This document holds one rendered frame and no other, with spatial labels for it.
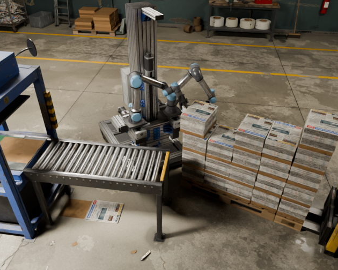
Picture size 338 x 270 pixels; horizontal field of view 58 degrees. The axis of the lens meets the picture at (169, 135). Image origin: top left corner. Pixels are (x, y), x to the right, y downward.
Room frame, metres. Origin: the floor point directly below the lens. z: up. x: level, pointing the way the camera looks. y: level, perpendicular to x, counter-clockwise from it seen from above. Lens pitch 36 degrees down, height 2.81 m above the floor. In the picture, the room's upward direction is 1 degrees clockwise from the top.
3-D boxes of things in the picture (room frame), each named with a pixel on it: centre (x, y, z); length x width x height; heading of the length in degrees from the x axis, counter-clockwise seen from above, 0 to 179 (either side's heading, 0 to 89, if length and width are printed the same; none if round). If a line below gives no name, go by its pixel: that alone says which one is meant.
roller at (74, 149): (2.38, 1.02, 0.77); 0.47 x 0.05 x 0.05; 172
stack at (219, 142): (2.66, -0.75, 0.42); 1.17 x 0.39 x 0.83; 63
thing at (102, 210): (2.35, 0.72, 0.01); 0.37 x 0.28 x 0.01; 82
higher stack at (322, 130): (2.33, -1.40, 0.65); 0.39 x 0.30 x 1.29; 153
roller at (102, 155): (2.34, 0.69, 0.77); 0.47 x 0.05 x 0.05; 172
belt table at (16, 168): (2.47, 1.70, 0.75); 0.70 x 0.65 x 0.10; 82
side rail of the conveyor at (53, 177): (2.09, 0.72, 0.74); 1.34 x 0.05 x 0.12; 82
